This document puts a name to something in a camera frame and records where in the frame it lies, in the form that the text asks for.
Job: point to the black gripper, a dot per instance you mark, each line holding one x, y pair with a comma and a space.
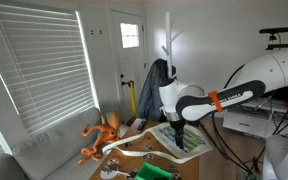
177, 127

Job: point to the green plastic box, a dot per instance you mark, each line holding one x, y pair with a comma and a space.
150, 172

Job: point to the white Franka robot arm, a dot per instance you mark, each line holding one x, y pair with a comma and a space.
270, 70

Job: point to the white printed tote bag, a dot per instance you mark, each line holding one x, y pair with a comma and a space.
197, 146

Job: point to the round cartoon figure cutout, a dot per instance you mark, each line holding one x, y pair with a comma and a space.
173, 170

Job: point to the small cartoon figure cutout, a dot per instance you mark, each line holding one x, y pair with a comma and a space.
128, 144
148, 147
147, 156

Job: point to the wooden table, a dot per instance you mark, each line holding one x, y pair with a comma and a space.
137, 143

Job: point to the dark jacket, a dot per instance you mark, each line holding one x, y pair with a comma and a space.
154, 93

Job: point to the white low cabinet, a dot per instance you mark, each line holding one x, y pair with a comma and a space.
244, 123

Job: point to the white cartoon figure cutout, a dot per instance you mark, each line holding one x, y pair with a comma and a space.
112, 170

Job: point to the orange octopus plush toy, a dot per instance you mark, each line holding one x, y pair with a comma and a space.
105, 131

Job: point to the white door with window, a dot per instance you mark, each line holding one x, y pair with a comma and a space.
130, 66

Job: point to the white coat rack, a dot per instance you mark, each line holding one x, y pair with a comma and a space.
168, 50

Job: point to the grey fabric sofa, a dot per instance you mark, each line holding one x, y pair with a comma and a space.
50, 146

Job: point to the wide white window blind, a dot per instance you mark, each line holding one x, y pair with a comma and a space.
44, 66

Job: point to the black camera boom stand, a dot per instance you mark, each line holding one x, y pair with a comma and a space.
284, 45

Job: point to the black stereo camera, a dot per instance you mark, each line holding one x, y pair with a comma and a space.
274, 30

